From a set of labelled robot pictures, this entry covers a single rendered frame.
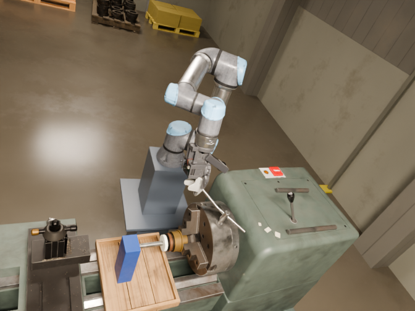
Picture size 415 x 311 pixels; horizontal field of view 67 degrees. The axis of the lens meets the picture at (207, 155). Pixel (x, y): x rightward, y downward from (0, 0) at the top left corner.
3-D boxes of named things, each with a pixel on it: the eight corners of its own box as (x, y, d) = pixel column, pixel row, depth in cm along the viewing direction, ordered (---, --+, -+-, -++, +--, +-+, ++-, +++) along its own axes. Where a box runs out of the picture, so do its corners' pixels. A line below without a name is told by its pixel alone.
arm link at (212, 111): (228, 102, 106) (226, 108, 98) (220, 131, 110) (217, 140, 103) (205, 95, 106) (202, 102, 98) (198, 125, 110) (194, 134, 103)
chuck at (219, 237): (192, 219, 162) (217, 188, 140) (209, 281, 146) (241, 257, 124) (176, 221, 158) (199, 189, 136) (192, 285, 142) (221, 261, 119)
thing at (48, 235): (65, 223, 120) (66, 218, 118) (67, 240, 114) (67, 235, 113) (42, 224, 116) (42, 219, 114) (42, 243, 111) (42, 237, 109)
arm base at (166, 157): (154, 149, 175) (157, 135, 170) (179, 150, 182) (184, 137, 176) (159, 167, 165) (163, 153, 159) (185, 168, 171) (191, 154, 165)
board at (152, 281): (157, 237, 159) (159, 232, 157) (178, 305, 135) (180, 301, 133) (94, 244, 145) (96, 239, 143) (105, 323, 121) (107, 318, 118)
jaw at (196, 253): (206, 239, 137) (217, 263, 128) (202, 247, 139) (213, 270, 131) (183, 243, 131) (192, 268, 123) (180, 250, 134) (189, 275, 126)
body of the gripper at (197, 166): (180, 169, 114) (187, 139, 109) (201, 168, 118) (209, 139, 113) (188, 180, 108) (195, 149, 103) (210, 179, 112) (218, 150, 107)
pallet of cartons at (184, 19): (190, 26, 787) (195, 10, 764) (199, 39, 727) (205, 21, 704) (144, 15, 738) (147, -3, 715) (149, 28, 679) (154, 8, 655)
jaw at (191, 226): (199, 229, 142) (202, 203, 140) (205, 232, 137) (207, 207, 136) (177, 231, 137) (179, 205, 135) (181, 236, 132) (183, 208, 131)
